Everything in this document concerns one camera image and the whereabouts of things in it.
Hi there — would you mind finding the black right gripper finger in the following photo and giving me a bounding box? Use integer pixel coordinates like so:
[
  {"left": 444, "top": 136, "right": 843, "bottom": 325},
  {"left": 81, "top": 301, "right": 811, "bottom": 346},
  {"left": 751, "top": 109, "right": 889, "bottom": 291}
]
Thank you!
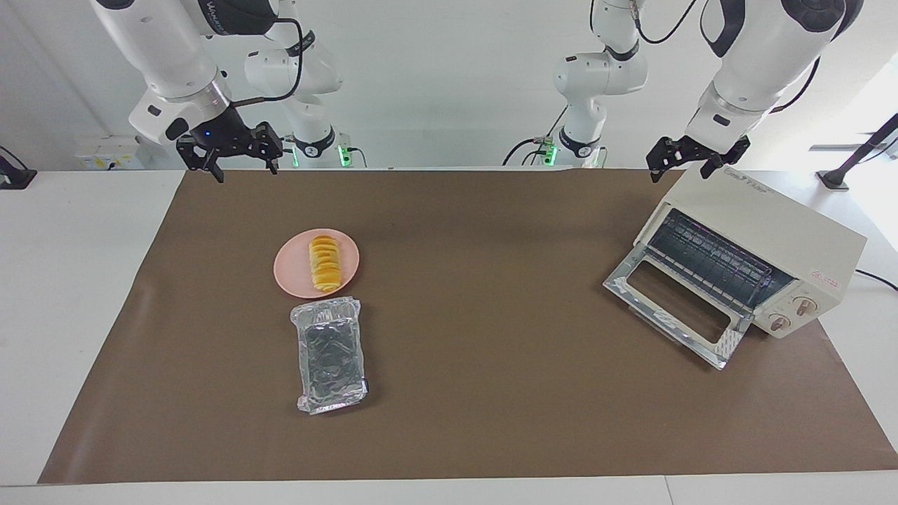
[
  {"left": 702, "top": 137, "right": 751, "bottom": 180},
  {"left": 647, "top": 138, "right": 681, "bottom": 184}
]

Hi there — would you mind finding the white toaster oven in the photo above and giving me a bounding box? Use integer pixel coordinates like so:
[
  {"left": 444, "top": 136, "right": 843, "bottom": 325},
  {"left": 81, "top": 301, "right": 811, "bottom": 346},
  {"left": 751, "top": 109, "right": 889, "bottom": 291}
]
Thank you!
[{"left": 634, "top": 163, "right": 868, "bottom": 339}]

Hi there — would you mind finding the golden ridged bread loaf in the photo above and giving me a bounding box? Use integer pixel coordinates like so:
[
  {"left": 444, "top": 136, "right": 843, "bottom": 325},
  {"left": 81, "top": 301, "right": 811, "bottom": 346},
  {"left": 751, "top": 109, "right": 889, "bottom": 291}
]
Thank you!
[{"left": 309, "top": 235, "right": 342, "bottom": 293}]

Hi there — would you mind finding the black oven power cord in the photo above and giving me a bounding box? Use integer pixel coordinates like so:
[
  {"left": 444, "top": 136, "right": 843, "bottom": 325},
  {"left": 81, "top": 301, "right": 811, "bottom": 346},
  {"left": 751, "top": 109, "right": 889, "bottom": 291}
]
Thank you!
[{"left": 855, "top": 269, "right": 898, "bottom": 292}]

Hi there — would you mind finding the black clamp mount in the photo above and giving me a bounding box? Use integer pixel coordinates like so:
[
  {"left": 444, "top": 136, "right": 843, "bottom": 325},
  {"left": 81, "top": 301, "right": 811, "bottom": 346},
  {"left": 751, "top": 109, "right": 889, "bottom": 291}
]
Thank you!
[{"left": 0, "top": 144, "right": 38, "bottom": 191}]

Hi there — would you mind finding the aluminium foil tray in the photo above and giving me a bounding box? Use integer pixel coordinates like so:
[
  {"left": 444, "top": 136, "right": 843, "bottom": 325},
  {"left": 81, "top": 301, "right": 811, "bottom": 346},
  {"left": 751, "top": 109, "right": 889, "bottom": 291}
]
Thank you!
[{"left": 290, "top": 297, "right": 370, "bottom": 415}]

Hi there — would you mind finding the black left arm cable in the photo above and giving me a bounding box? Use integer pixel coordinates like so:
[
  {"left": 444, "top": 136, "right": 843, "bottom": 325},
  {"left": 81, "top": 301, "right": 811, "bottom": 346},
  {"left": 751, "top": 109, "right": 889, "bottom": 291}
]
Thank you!
[{"left": 628, "top": 0, "right": 823, "bottom": 114}]

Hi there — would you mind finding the metal oven rack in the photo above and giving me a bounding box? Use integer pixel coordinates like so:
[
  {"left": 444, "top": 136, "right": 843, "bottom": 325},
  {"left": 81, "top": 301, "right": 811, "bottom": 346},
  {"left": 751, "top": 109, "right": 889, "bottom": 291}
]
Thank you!
[{"left": 645, "top": 209, "right": 795, "bottom": 311}]

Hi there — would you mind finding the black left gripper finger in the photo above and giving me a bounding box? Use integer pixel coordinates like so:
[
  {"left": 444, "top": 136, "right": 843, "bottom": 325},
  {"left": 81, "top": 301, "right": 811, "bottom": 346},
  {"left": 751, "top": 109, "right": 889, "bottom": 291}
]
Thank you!
[
  {"left": 254, "top": 123, "right": 283, "bottom": 175},
  {"left": 177, "top": 137, "right": 225, "bottom": 184}
]

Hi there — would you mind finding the brown table mat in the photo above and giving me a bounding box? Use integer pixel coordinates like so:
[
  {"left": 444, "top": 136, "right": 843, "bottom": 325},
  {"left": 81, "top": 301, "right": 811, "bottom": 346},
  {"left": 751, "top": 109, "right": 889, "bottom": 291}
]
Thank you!
[{"left": 37, "top": 168, "right": 898, "bottom": 485}]

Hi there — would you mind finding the white wall socket box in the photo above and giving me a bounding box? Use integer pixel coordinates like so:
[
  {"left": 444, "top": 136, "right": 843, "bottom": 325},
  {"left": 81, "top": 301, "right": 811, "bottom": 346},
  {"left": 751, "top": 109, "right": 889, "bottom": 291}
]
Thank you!
[{"left": 74, "top": 137, "right": 145, "bottom": 171}]

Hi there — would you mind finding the black base cable bundle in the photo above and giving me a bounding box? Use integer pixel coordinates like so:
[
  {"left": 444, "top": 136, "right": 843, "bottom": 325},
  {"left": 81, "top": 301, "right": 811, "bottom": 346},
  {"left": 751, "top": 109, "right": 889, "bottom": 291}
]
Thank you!
[{"left": 502, "top": 105, "right": 563, "bottom": 168}]

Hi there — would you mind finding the black camera stand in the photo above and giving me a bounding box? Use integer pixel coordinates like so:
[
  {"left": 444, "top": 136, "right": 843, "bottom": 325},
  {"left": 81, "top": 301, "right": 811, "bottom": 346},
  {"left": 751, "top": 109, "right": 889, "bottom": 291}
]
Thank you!
[{"left": 817, "top": 112, "right": 898, "bottom": 191}]

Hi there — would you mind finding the pink round plate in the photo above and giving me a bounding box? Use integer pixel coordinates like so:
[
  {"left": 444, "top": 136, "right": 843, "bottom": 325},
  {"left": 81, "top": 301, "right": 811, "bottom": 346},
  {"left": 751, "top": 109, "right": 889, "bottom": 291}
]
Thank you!
[{"left": 273, "top": 228, "right": 361, "bottom": 298}]

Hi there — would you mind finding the glass oven door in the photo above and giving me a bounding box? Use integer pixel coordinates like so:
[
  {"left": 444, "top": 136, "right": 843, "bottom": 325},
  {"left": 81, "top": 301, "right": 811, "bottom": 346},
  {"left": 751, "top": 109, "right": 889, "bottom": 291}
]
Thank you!
[{"left": 603, "top": 242, "right": 753, "bottom": 370}]

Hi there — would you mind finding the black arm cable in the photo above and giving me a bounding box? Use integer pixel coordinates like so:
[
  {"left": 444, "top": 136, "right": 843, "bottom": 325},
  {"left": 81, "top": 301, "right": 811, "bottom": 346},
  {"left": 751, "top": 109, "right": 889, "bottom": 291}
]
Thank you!
[
  {"left": 628, "top": 0, "right": 823, "bottom": 114},
  {"left": 228, "top": 18, "right": 307, "bottom": 109}
]

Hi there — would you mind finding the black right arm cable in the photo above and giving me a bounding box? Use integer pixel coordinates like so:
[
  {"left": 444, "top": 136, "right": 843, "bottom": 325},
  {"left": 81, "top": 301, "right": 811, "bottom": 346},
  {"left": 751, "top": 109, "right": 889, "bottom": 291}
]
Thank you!
[{"left": 228, "top": 18, "right": 307, "bottom": 109}]

